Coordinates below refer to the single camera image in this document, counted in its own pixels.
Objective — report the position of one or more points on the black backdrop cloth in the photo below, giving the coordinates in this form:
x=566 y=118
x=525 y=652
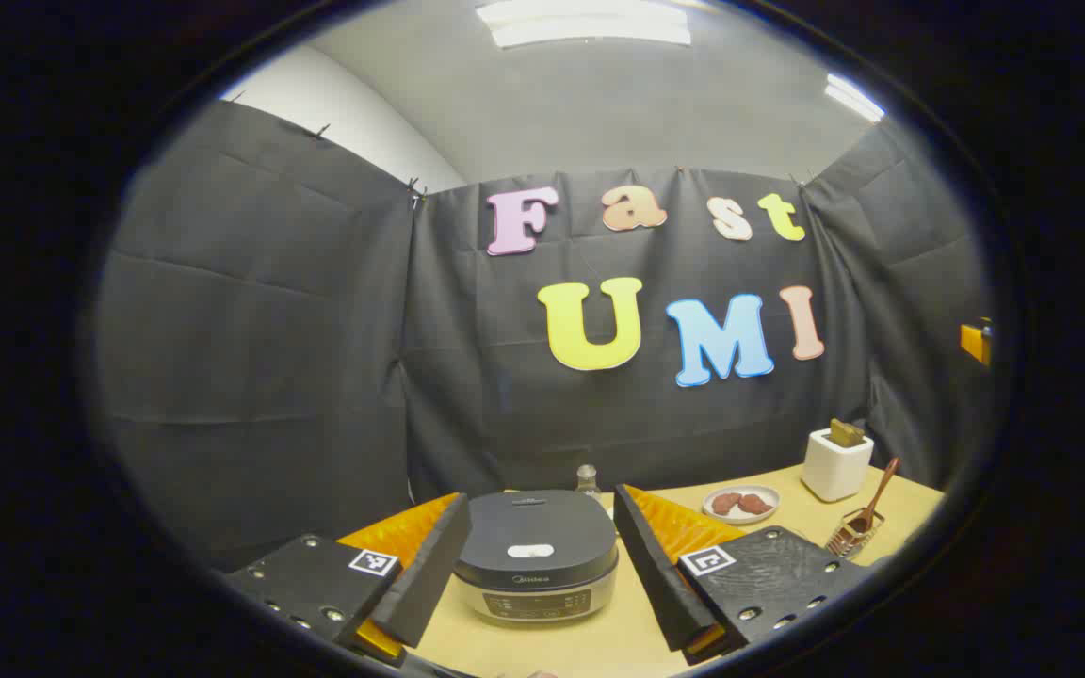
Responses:
x=269 y=330

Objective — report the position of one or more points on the small ceiling light panel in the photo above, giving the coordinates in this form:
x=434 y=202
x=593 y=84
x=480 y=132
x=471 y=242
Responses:
x=853 y=97

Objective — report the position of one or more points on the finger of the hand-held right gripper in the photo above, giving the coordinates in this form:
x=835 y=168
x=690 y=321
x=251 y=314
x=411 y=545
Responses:
x=973 y=342

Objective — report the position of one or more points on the white round plate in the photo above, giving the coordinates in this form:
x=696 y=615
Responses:
x=740 y=519

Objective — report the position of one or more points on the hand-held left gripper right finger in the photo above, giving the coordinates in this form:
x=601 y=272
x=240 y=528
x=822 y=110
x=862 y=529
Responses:
x=655 y=574

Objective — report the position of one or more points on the clear glass bottle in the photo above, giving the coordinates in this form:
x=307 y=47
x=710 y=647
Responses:
x=588 y=480

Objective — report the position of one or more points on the dark grey rice cooker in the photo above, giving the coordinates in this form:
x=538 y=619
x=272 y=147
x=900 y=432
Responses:
x=533 y=527

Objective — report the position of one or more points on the reddish brown meat piece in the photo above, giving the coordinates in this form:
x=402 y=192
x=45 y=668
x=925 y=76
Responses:
x=755 y=506
x=725 y=503

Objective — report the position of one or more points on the long ceiling light panel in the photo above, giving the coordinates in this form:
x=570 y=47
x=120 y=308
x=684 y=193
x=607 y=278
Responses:
x=590 y=24

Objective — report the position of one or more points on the brown toast slice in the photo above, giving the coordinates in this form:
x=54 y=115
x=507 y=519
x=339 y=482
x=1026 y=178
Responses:
x=846 y=434

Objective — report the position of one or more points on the white toaster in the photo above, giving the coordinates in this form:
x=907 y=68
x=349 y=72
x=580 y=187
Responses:
x=834 y=471

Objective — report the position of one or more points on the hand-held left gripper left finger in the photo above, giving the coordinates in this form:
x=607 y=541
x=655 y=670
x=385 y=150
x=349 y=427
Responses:
x=429 y=574

